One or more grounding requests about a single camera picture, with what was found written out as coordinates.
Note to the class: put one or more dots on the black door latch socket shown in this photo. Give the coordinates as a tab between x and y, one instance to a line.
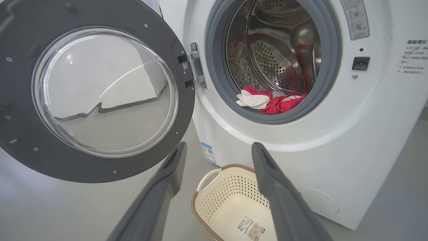
360	63

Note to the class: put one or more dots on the grey rubber door gasket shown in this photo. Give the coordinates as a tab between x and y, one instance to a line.
214	67

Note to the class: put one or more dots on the round filter cover panel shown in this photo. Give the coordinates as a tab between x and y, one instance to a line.
317	201

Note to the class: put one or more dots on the red and white garment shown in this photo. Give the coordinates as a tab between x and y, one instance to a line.
284	103

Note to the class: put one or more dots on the white front-load washing machine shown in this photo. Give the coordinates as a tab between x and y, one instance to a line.
334	150

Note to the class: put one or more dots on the stainless steel washing machine drum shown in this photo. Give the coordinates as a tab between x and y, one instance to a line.
277	67

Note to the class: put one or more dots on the white printed product label sticker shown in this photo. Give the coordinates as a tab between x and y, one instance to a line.
250	228

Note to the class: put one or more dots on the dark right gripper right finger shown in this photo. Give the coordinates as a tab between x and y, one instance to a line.
284	201

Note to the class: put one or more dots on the grey pictogram warning sticker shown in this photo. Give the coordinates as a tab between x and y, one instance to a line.
355	18

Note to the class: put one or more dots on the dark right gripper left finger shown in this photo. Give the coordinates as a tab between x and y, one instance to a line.
157	201

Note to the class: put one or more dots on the metal door hinge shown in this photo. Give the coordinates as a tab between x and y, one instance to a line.
197	67

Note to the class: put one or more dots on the blue energy label sticker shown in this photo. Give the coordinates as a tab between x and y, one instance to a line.
208	153

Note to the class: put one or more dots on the cream laundry basket brown rim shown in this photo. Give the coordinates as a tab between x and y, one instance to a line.
227	207

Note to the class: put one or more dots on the round black glass washer door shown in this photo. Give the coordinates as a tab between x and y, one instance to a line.
20	83

